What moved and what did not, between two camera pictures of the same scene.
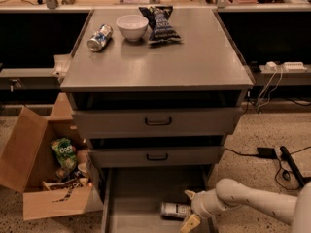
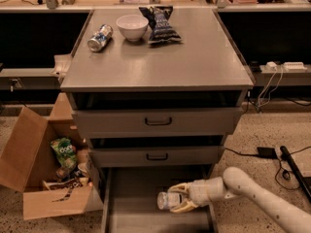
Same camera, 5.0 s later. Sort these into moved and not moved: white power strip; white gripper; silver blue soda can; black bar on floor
Moved: white gripper
Not moved: silver blue soda can; white power strip; black bar on floor
